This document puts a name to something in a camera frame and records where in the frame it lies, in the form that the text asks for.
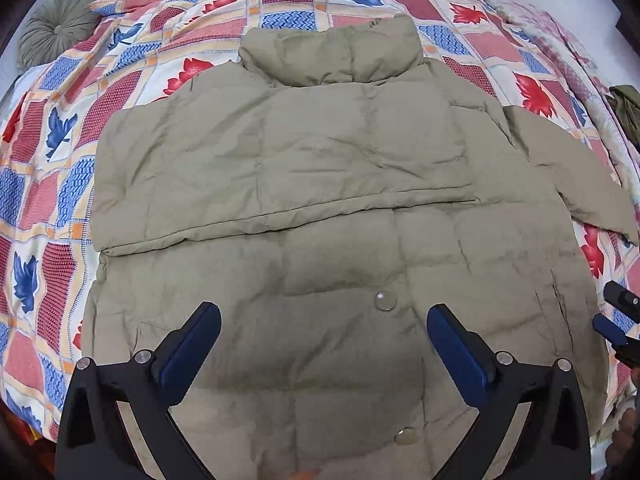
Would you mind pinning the dark green cloth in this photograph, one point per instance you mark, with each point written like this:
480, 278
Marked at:
627, 110

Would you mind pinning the round green pleated cushion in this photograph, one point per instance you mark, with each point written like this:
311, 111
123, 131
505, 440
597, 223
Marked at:
60, 25

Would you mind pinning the pale floral bedsheet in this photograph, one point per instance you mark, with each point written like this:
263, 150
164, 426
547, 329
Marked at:
575, 50

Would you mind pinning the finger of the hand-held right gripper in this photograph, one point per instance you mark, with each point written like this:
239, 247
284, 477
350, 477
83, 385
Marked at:
607, 329
622, 300

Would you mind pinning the leaf patchwork quilt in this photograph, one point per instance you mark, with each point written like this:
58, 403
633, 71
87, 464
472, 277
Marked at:
50, 185

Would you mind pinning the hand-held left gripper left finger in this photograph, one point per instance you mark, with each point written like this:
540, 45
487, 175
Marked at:
192, 342

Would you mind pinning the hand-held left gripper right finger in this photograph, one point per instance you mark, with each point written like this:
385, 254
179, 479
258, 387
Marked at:
452, 347

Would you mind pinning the khaki puffer jacket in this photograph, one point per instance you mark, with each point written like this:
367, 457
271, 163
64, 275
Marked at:
320, 185

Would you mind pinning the red cloth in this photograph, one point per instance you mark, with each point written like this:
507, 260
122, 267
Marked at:
20, 442

